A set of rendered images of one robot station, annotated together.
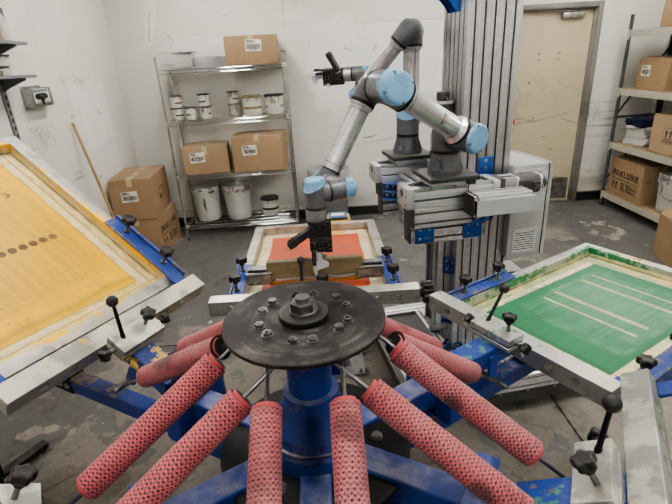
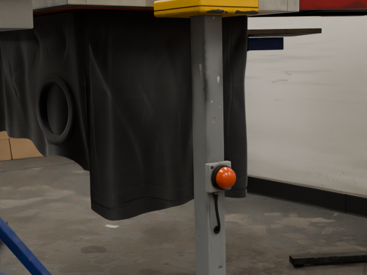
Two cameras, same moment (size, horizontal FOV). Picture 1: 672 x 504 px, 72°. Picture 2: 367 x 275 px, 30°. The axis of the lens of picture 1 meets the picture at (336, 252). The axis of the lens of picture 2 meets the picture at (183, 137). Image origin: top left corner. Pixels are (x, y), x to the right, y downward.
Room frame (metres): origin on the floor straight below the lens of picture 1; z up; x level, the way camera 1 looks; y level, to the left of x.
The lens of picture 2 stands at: (3.30, -0.75, 0.86)
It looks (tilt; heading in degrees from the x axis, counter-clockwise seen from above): 7 degrees down; 144
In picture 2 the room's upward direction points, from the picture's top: 1 degrees counter-clockwise
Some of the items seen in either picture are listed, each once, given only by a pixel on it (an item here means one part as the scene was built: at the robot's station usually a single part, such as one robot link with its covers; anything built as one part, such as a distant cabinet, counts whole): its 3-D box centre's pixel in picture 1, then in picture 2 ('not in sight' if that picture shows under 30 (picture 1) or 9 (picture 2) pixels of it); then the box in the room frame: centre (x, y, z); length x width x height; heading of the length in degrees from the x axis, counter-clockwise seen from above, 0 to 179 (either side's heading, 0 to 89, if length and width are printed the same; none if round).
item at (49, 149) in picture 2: not in sight; (43, 90); (1.85, -0.09, 0.79); 0.46 x 0.09 x 0.33; 1
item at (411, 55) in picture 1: (410, 75); not in sight; (2.60, -0.45, 1.63); 0.15 x 0.12 x 0.55; 164
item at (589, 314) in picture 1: (577, 294); not in sight; (1.21, -0.71, 1.05); 1.08 x 0.61 x 0.23; 121
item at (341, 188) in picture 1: (338, 188); not in sight; (1.64, -0.02, 1.30); 0.11 x 0.11 x 0.08; 25
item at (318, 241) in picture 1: (319, 235); not in sight; (1.58, 0.06, 1.15); 0.09 x 0.08 x 0.12; 91
